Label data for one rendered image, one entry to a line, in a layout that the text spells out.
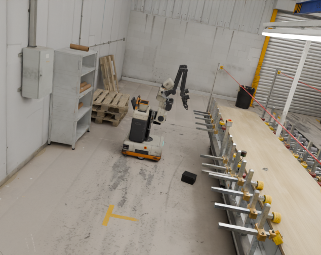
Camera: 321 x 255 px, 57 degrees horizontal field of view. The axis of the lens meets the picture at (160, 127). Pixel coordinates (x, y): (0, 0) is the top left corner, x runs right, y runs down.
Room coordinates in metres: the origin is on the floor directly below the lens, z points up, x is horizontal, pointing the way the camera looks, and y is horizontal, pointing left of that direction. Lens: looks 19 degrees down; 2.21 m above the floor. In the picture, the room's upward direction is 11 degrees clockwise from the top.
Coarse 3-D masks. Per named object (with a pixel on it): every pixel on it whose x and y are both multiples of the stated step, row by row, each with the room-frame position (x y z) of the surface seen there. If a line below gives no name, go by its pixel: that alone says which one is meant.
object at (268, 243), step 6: (210, 144) 5.48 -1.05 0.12; (246, 174) 2.97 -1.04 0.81; (252, 192) 2.64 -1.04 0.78; (222, 198) 3.69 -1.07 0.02; (258, 204) 2.41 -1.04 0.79; (258, 210) 2.37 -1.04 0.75; (258, 216) 2.33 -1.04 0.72; (228, 222) 3.15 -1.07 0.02; (264, 228) 2.14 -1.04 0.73; (270, 228) 2.04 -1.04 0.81; (234, 240) 2.69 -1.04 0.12; (270, 240) 1.97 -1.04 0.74; (234, 246) 2.70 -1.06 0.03; (264, 246) 2.03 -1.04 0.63; (270, 246) 1.94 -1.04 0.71; (276, 246) 1.86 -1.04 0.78; (270, 252) 1.91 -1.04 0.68; (276, 252) 1.83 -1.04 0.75
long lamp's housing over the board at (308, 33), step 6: (264, 30) 4.17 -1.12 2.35; (270, 30) 3.91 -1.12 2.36; (276, 30) 3.67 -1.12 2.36; (282, 30) 3.48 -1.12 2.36; (288, 30) 3.29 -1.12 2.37; (294, 30) 3.13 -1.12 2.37; (300, 30) 2.98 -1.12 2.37; (306, 30) 2.84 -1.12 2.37; (312, 30) 2.72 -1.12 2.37; (318, 30) 2.60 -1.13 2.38; (318, 36) 2.53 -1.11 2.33
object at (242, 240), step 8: (208, 128) 4.75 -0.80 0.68; (216, 144) 4.01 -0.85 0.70; (216, 152) 3.70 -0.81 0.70; (216, 160) 3.52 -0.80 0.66; (224, 184) 2.85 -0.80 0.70; (232, 200) 2.52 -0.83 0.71; (232, 216) 2.29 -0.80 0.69; (240, 216) 2.30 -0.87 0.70; (232, 224) 2.23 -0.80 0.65; (240, 224) 2.17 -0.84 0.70; (240, 240) 1.96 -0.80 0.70; (248, 240) 1.98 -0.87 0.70; (240, 248) 1.90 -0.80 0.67; (248, 248) 1.88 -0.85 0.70
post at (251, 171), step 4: (248, 172) 2.31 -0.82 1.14; (252, 172) 2.28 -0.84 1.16; (248, 176) 2.28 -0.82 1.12; (252, 176) 2.28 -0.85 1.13; (248, 180) 2.28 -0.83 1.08; (248, 184) 2.28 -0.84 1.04; (244, 188) 2.29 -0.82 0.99; (248, 188) 2.28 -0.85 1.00; (240, 200) 2.28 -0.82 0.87; (244, 200) 2.28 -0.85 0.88; (240, 204) 2.28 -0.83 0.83; (236, 212) 2.29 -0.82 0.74
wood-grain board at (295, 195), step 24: (240, 120) 4.83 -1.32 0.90; (240, 144) 3.65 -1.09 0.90; (264, 144) 3.83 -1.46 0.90; (288, 168) 3.13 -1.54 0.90; (264, 192) 2.45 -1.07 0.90; (288, 192) 2.54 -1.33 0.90; (312, 192) 2.64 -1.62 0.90; (288, 216) 2.12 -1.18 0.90; (312, 216) 2.19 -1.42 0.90; (288, 240) 1.80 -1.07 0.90; (312, 240) 1.85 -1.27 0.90
